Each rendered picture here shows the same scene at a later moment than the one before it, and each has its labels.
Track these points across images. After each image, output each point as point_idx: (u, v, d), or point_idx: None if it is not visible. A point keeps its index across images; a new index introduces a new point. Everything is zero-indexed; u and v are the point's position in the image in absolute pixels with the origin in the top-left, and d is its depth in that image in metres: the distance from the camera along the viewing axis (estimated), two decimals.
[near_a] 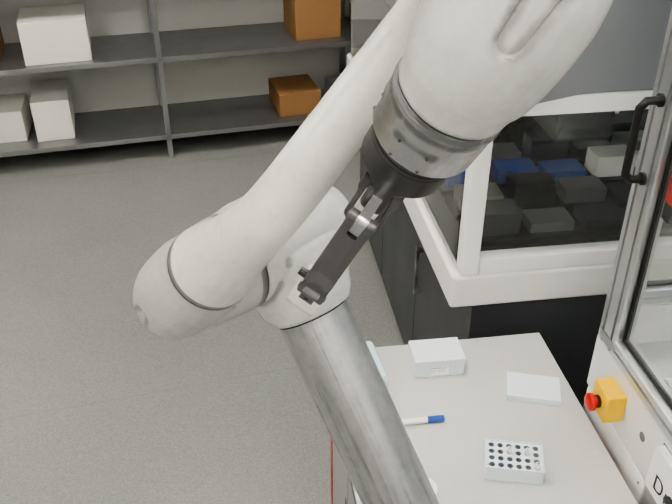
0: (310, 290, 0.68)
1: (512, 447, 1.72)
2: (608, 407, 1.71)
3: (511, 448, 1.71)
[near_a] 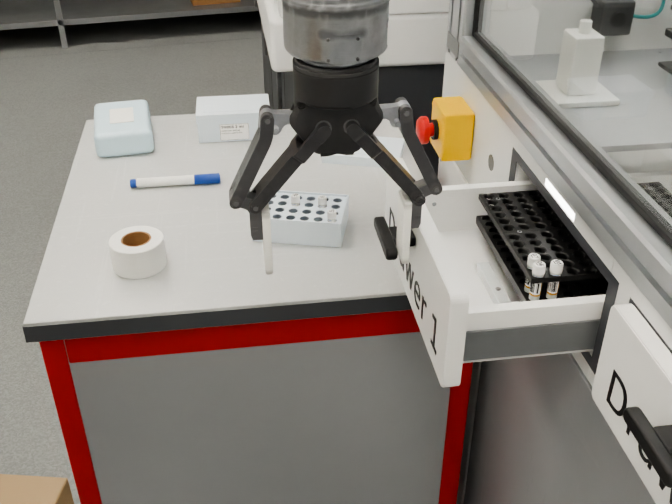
0: (437, 179, 0.76)
1: (299, 195, 1.11)
2: (446, 129, 1.10)
3: (297, 195, 1.11)
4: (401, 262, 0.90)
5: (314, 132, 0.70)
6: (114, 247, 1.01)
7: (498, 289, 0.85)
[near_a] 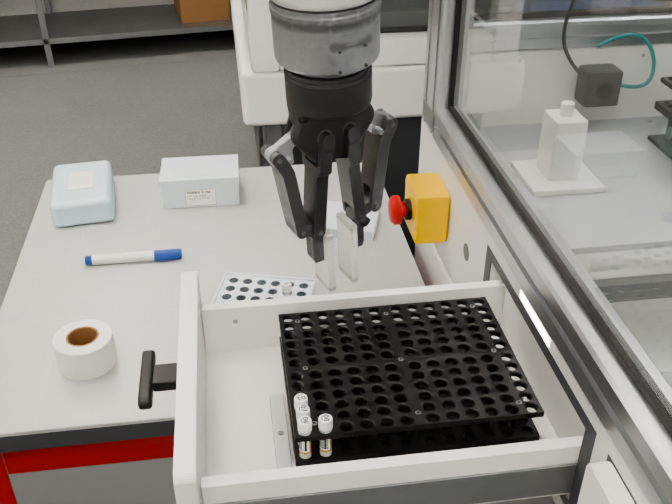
0: (373, 196, 0.78)
1: (305, 402, 0.70)
2: (419, 212, 1.02)
3: (301, 400, 0.70)
4: None
5: (321, 147, 0.69)
6: (57, 347, 0.93)
7: (280, 434, 0.75)
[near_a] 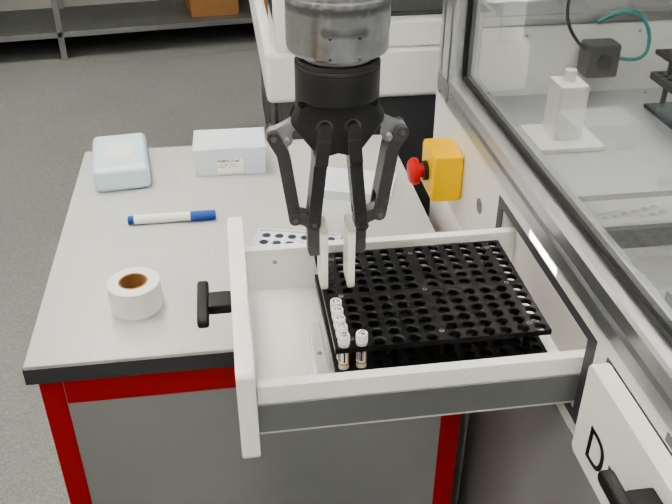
0: (380, 204, 0.77)
1: (343, 321, 0.80)
2: (436, 171, 1.13)
3: (340, 319, 0.80)
4: None
5: (318, 136, 0.70)
6: (111, 290, 1.04)
7: (319, 354, 0.85)
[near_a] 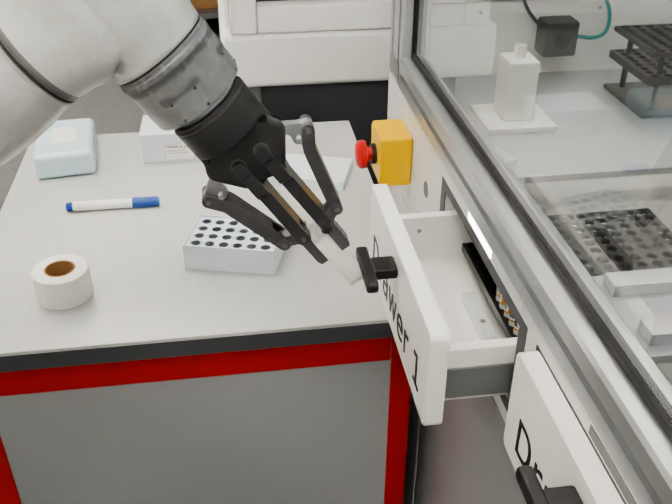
0: (334, 199, 0.76)
1: None
2: (383, 154, 1.07)
3: None
4: (384, 291, 0.89)
5: (238, 178, 0.71)
6: (35, 277, 0.98)
7: (483, 321, 0.83)
